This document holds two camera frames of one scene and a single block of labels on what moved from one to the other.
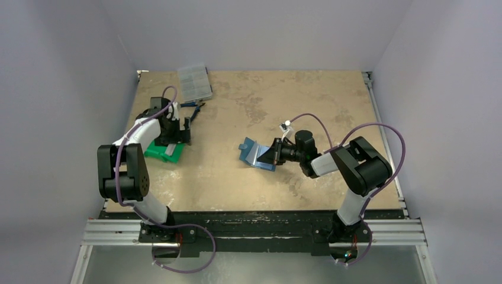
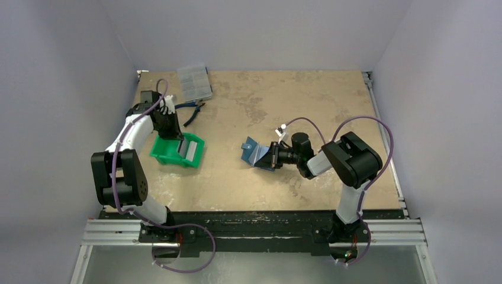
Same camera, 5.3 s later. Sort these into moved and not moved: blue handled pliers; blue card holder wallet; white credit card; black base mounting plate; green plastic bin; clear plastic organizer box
Moved: white credit card; green plastic bin
Not moved: clear plastic organizer box; black base mounting plate; blue card holder wallet; blue handled pliers
